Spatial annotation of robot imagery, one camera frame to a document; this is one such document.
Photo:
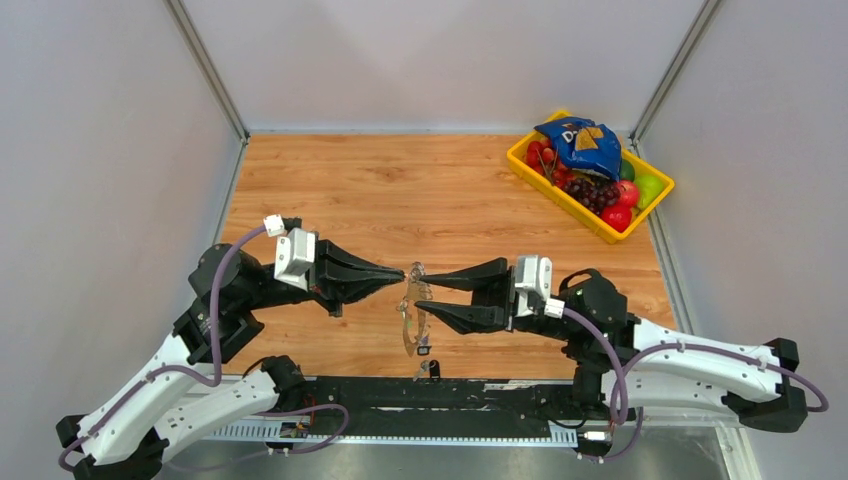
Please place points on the metal key organizer ring plate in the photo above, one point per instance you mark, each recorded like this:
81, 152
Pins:
415, 323

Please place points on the yellow plastic bin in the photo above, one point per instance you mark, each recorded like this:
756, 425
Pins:
631, 166

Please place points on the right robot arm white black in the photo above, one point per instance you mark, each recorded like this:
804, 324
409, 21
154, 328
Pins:
624, 361

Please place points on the key black head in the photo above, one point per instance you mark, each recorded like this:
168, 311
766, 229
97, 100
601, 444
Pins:
428, 370

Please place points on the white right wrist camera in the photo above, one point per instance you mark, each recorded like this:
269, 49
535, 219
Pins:
532, 282

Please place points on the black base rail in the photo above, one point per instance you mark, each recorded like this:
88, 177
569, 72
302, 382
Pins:
434, 412

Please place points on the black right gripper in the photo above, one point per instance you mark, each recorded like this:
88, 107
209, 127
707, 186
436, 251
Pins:
489, 282

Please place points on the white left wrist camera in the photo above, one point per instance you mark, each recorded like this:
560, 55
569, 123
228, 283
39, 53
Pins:
295, 252

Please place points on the red cherries bunch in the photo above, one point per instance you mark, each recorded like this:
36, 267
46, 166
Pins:
541, 157

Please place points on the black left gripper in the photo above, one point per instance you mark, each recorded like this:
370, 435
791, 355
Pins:
339, 276

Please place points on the blue chips bag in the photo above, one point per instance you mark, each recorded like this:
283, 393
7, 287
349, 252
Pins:
584, 145

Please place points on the purple grape bunch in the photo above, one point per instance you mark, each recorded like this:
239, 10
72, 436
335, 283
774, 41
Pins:
595, 196

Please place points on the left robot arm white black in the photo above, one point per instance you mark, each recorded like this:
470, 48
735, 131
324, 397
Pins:
178, 397

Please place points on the red peach fruit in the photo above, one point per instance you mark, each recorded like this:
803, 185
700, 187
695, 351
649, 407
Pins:
629, 194

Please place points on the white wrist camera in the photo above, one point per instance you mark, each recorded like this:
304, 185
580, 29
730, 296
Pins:
295, 252
532, 282

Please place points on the green apple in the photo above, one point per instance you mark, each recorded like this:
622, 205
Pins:
650, 187

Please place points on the red apple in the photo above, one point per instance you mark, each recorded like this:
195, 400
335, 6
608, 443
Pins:
618, 217

